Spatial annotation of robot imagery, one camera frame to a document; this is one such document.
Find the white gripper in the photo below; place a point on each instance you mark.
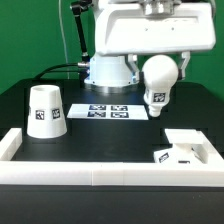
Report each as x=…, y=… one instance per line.
x=122, y=29

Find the white lamp bulb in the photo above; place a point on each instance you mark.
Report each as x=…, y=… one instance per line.
x=160, y=74

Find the white lamp base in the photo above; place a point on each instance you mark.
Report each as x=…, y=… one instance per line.
x=182, y=150

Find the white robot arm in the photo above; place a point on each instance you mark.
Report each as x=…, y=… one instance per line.
x=110, y=73

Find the white lamp shade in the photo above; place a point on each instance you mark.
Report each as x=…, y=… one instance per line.
x=46, y=117

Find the white marker sheet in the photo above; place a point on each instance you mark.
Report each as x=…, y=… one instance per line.
x=109, y=112

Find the white U-shaped fence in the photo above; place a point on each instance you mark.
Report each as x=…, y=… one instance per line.
x=208, y=174

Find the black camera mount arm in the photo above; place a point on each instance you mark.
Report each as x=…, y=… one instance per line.
x=77, y=8

